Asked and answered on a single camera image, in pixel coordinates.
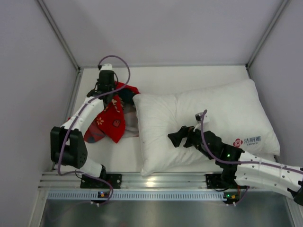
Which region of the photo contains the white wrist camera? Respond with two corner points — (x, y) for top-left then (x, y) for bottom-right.
(195, 113), (210, 124)
(98, 63), (113, 71)

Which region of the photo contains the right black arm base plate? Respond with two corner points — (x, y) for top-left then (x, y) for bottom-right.
(205, 174), (247, 192)

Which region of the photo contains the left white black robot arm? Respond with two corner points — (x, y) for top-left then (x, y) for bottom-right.
(50, 64), (116, 180)

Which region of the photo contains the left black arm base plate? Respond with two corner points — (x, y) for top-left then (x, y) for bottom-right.
(80, 174), (122, 189)

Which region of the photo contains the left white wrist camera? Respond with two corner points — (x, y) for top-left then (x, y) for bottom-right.
(98, 63), (113, 71)

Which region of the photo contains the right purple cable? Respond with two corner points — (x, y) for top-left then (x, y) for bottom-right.
(200, 109), (303, 206)

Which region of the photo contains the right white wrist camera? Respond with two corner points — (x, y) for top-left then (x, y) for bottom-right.
(195, 113), (210, 124)

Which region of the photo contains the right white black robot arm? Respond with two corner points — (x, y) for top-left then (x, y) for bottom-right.
(168, 126), (303, 205)

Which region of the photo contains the slotted grey cable duct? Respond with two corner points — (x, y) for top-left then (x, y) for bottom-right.
(47, 191), (237, 201)

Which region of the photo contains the right aluminium frame post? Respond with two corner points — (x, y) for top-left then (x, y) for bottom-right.
(245, 0), (292, 71)

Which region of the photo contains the aluminium mounting rail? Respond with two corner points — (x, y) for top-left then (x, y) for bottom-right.
(38, 172), (218, 190)

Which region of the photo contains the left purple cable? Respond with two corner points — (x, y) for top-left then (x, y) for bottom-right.
(56, 55), (131, 206)

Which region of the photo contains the aluminium frame post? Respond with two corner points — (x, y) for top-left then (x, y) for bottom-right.
(35, 0), (81, 72)
(245, 0), (292, 71)

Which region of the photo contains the left aluminium frame post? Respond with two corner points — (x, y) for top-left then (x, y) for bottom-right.
(35, 0), (81, 72)

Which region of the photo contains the purple cable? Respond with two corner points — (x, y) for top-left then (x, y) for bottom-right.
(200, 109), (303, 206)
(56, 55), (131, 206)

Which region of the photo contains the white pillow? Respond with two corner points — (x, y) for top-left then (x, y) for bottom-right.
(133, 79), (280, 176)

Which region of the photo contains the red printed pillowcase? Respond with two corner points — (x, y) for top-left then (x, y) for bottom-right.
(84, 85), (140, 143)

